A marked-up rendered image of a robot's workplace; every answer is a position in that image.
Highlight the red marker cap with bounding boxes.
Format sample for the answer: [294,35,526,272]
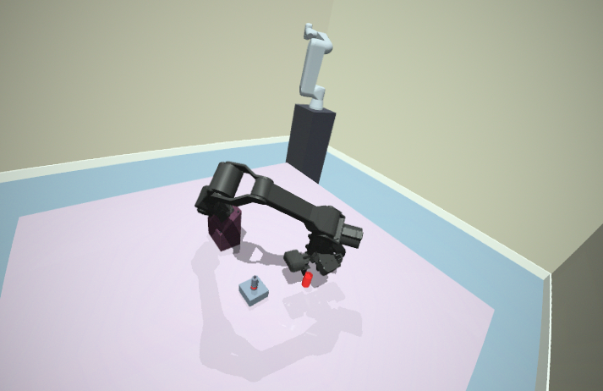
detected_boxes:
[302,272,313,288]

